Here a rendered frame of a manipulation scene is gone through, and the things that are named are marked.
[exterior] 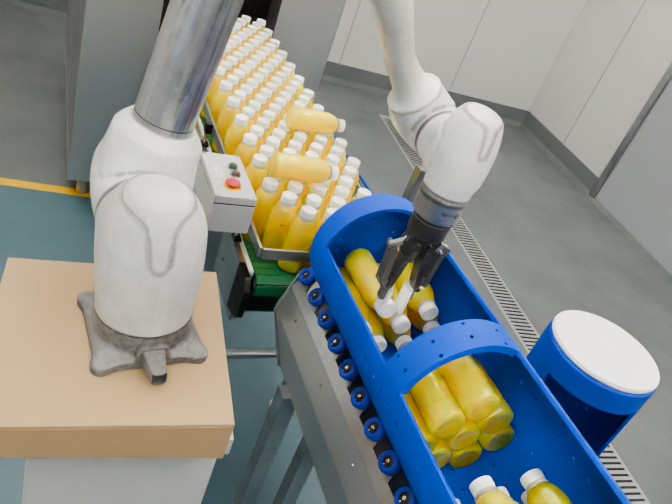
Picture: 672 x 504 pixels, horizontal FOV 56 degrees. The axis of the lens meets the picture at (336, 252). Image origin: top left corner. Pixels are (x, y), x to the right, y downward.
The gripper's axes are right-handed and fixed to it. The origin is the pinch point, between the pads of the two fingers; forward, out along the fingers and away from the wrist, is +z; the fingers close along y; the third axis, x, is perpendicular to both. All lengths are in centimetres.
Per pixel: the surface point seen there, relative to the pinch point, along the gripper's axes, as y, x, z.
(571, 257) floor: 272, 180, 112
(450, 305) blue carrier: 18.7, 4.0, 4.8
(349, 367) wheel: -5.1, -3.4, 16.1
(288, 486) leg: 10, 18, 92
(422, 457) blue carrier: -8.9, -34.6, 2.7
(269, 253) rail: -13.1, 34.0, 16.2
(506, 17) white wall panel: 315, 419, 19
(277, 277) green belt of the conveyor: -9.1, 33.5, 23.2
